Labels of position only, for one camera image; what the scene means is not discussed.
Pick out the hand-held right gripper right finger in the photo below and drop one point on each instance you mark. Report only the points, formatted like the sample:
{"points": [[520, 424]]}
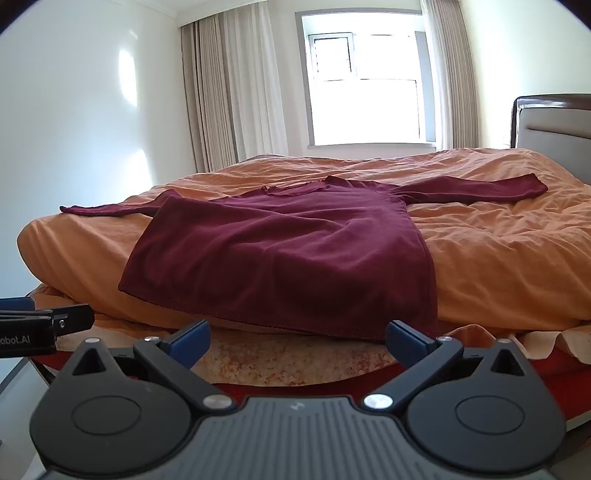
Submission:
{"points": [[406, 342]]}

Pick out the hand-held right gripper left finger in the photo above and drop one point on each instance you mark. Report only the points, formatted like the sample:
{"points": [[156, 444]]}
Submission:
{"points": [[191, 340]]}

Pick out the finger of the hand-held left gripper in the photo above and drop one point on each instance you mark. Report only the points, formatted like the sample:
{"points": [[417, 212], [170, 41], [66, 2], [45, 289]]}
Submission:
{"points": [[69, 319], [16, 303]]}

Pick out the maroon long-sleeved sweater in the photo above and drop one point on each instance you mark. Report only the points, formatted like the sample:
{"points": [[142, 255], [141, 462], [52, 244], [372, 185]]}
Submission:
{"points": [[277, 249]]}

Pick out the grey bed base edge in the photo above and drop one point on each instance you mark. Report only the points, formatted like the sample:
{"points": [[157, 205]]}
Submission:
{"points": [[18, 387]]}

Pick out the floral patterned bed sheet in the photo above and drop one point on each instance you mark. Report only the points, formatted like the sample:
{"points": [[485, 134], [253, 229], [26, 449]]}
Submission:
{"points": [[277, 364]]}

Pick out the orange duvet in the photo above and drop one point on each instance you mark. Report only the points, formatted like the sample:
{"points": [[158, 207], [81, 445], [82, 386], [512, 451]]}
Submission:
{"points": [[485, 258]]}

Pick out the beige pleated curtain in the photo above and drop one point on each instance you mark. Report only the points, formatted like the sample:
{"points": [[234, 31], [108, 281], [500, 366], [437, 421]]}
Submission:
{"points": [[207, 101], [464, 83]]}

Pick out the white framed window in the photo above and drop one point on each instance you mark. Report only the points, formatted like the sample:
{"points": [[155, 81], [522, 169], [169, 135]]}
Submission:
{"points": [[364, 106]]}

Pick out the brown padded bed headboard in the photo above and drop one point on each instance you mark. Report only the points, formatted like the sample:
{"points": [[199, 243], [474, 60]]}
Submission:
{"points": [[554, 129]]}

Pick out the white sheer curtain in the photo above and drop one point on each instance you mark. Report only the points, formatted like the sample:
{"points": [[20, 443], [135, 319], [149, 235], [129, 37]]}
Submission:
{"points": [[256, 83], [436, 78]]}

